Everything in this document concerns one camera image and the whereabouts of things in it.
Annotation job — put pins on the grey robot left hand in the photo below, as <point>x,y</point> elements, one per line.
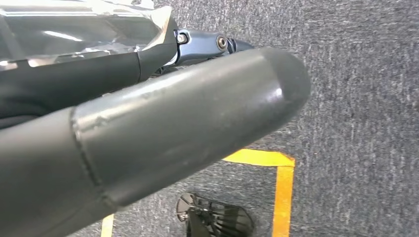
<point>163,124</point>

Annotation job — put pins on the black robot leg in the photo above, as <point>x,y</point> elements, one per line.
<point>216,219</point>

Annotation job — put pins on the yellow floor tape square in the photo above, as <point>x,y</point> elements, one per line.
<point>283,196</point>

